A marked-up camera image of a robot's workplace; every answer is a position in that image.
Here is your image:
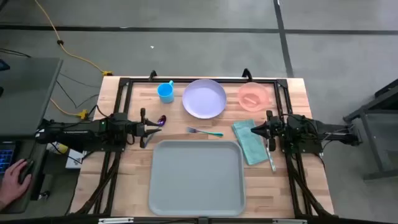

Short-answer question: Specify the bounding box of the yellow extension cable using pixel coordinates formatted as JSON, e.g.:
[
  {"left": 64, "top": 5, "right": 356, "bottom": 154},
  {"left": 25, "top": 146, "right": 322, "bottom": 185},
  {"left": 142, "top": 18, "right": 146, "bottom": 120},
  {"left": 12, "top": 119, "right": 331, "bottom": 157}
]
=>
[
  {"left": 49, "top": 98, "right": 90, "bottom": 121},
  {"left": 34, "top": 0, "right": 114, "bottom": 77}
]

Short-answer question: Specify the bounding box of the grey plastic tray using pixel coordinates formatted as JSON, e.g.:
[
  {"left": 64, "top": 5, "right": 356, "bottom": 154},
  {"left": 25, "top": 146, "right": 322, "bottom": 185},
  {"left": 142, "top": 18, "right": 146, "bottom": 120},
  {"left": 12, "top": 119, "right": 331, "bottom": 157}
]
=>
[{"left": 148, "top": 139, "right": 246, "bottom": 217}]

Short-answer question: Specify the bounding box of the black computer mouse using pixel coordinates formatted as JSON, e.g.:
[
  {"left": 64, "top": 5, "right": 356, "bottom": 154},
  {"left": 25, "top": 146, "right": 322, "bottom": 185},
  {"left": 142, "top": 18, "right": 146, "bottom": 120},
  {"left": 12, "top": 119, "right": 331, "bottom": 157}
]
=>
[{"left": 18, "top": 158, "right": 35, "bottom": 184}]

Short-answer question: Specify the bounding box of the iridescent table knife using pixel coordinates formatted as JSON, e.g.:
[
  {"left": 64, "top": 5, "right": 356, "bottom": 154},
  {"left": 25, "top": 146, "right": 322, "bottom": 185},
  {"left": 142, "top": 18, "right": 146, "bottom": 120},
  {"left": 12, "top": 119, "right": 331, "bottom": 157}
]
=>
[{"left": 263, "top": 136, "right": 277, "bottom": 172}]

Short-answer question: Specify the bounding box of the person's hand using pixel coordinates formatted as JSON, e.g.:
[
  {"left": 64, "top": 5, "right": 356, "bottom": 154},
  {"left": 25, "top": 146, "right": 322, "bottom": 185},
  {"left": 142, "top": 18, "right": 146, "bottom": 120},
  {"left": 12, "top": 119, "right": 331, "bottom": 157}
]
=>
[{"left": 0, "top": 159, "right": 32, "bottom": 209}]

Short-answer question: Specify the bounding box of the blue plastic cup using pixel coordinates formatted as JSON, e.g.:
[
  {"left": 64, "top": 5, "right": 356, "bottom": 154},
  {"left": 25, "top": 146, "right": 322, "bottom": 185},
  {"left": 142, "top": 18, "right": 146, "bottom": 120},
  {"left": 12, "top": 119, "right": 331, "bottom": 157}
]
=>
[{"left": 157, "top": 80, "right": 175, "bottom": 104}]

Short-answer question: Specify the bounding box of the iridescent purple-teal fork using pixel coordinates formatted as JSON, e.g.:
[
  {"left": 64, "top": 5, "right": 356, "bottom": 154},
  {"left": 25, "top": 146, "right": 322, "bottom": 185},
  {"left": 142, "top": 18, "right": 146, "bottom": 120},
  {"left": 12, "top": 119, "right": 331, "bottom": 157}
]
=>
[{"left": 186, "top": 126, "right": 224, "bottom": 138}]

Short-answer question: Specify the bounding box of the yellow and white object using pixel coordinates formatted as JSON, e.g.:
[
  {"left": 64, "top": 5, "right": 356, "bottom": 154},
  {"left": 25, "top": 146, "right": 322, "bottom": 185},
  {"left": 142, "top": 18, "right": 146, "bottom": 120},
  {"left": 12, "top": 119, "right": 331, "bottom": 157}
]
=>
[{"left": 46, "top": 142, "right": 68, "bottom": 155}]

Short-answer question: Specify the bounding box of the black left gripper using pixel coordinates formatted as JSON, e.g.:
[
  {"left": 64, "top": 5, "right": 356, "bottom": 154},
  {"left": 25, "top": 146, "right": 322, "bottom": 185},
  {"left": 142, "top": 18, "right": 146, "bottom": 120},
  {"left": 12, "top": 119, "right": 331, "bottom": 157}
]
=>
[{"left": 124, "top": 108, "right": 162, "bottom": 149}]

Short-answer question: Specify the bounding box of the backlit keyboard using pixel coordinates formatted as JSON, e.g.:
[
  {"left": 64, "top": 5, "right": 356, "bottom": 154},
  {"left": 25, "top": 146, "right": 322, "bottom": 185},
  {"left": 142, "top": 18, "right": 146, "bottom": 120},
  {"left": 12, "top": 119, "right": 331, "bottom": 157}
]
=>
[{"left": 0, "top": 141, "right": 16, "bottom": 175}]

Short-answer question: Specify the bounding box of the pink translucent bowl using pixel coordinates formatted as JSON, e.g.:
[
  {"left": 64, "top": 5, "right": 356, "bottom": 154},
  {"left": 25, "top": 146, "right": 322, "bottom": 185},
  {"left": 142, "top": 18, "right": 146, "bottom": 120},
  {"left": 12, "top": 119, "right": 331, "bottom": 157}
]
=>
[{"left": 238, "top": 82, "right": 270, "bottom": 113}]

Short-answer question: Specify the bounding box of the white printed box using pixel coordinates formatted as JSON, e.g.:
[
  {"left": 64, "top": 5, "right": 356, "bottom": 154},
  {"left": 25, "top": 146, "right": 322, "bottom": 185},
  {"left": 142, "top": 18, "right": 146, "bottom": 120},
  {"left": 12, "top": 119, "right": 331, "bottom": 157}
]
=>
[{"left": 65, "top": 149, "right": 86, "bottom": 170}]

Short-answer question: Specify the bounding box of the iridescent purple-teal spoon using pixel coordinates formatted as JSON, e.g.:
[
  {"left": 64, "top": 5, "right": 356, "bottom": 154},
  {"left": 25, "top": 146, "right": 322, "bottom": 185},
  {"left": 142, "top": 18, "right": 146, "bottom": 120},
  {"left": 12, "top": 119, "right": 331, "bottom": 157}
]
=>
[{"left": 142, "top": 114, "right": 167, "bottom": 149}]

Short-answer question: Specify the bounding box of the lavender plastic plate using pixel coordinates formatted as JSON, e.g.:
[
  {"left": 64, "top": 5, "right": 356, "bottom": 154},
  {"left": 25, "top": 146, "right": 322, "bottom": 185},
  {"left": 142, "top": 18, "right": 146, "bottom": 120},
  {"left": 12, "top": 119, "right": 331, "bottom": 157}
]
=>
[{"left": 182, "top": 78, "right": 228, "bottom": 120}]

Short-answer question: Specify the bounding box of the grey desk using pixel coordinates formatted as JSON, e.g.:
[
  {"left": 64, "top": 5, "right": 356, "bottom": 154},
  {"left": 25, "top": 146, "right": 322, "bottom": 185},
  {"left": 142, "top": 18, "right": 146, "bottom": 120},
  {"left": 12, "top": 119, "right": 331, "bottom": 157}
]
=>
[{"left": 0, "top": 55, "right": 63, "bottom": 139}]

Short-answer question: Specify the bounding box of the teal cloth napkin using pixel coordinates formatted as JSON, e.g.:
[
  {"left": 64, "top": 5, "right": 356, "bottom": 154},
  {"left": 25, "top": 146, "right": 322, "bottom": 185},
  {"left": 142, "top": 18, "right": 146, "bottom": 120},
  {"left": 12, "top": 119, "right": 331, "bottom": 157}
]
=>
[{"left": 231, "top": 119, "right": 270, "bottom": 166}]

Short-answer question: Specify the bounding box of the dark metal side table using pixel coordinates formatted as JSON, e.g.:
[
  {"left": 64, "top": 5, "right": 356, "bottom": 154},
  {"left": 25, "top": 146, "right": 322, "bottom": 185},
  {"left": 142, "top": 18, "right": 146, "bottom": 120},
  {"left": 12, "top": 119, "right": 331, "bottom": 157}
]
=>
[{"left": 343, "top": 77, "right": 398, "bottom": 181}]

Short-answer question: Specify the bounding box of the black aluminium table frame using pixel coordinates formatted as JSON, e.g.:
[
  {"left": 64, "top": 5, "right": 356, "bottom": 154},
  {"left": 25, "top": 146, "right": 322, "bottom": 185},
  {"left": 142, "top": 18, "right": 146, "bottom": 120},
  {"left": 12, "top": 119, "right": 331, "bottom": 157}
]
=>
[{"left": 67, "top": 68, "right": 335, "bottom": 218}]

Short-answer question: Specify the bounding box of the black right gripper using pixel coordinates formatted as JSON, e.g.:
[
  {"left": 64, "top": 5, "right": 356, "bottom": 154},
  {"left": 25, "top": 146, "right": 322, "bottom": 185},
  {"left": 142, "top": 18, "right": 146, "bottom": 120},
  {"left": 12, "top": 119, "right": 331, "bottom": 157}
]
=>
[{"left": 251, "top": 110, "right": 287, "bottom": 152}]

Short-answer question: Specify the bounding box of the dark keyboard shelf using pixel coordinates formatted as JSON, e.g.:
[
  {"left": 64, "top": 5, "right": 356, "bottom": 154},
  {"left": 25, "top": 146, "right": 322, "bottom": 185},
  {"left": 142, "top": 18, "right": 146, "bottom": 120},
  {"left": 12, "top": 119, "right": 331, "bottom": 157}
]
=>
[{"left": 0, "top": 139, "right": 47, "bottom": 215}]

